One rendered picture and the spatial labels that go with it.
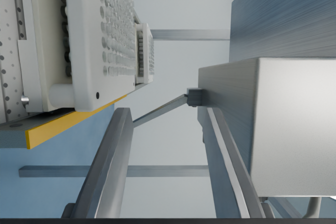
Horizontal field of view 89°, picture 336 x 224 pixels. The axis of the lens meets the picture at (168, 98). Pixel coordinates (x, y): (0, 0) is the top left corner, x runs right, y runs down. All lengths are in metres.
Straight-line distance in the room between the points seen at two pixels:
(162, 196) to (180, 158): 0.79
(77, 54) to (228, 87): 0.15
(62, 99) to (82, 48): 0.06
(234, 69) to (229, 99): 0.03
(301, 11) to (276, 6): 0.09
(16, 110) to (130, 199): 3.71
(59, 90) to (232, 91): 0.18
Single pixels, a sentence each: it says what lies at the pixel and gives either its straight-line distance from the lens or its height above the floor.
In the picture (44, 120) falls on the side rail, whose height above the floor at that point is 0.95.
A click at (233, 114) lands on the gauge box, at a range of 0.17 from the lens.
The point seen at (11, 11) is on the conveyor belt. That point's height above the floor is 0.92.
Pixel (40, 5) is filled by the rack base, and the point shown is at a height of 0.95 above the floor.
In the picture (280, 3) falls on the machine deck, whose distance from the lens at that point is 0.52.
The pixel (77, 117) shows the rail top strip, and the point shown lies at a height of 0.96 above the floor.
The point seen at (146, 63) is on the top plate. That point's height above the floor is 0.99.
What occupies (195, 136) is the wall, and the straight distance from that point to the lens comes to 3.54.
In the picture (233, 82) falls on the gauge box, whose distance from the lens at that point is 0.17.
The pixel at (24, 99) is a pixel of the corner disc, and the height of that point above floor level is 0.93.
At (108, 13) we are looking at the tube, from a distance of 0.24.
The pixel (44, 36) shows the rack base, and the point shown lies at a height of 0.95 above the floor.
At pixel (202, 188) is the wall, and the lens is 3.80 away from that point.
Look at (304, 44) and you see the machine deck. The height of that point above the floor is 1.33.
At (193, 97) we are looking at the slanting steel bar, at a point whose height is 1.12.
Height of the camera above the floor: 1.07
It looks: level
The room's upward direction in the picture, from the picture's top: 90 degrees clockwise
